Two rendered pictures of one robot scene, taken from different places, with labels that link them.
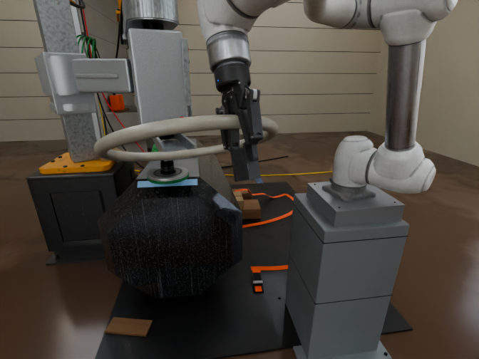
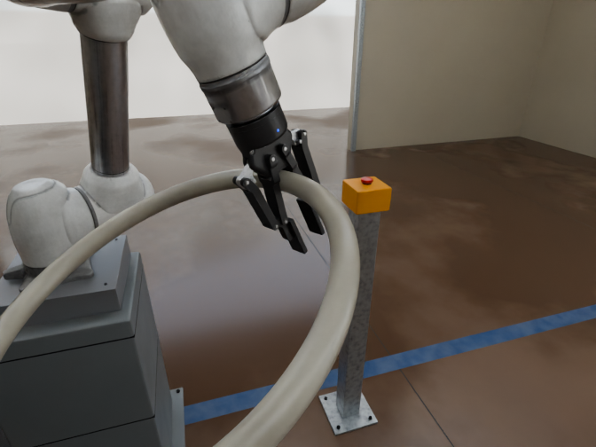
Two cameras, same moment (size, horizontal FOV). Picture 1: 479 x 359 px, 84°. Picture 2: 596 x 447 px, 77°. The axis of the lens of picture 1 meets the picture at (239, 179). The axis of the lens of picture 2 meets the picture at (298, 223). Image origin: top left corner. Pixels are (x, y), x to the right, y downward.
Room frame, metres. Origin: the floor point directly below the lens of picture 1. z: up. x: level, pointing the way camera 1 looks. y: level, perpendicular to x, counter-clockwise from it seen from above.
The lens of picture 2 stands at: (0.63, 0.52, 1.50)
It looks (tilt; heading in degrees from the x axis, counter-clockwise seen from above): 26 degrees down; 261
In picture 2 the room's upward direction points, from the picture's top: straight up
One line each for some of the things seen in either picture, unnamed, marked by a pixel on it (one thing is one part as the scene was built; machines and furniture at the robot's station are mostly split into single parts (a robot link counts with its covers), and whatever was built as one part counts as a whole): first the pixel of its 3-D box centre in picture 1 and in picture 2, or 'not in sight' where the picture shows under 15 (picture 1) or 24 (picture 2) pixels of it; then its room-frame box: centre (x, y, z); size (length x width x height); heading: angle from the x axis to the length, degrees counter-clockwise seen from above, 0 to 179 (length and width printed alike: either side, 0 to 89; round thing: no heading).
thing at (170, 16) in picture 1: (145, 26); not in sight; (1.67, 0.52, 1.66); 0.96 x 0.25 x 0.17; 22
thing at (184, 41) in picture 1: (184, 73); not in sight; (1.32, 0.25, 1.42); 0.08 x 0.03 x 0.28; 22
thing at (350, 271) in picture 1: (334, 271); (97, 382); (1.19, -0.53, 0.40); 0.50 x 0.50 x 0.80; 8
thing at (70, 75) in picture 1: (90, 75); not in sight; (2.05, 1.07, 1.41); 0.74 x 0.34 x 0.25; 77
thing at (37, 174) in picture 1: (95, 203); not in sight; (2.10, 1.27, 0.37); 0.66 x 0.66 x 0.74; 9
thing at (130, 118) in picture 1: (136, 132); not in sight; (5.04, 1.97, 0.43); 1.30 x 0.62 x 0.86; 8
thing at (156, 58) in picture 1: (157, 85); not in sight; (1.42, 0.41, 1.37); 0.36 x 0.22 x 0.45; 22
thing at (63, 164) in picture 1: (85, 160); not in sight; (2.10, 1.27, 0.76); 0.49 x 0.49 x 0.05; 9
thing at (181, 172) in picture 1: (167, 172); not in sight; (1.35, 0.38, 0.92); 0.21 x 0.21 x 0.01
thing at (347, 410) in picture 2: not in sight; (355, 314); (0.23, -0.58, 0.54); 0.20 x 0.20 x 1.09; 9
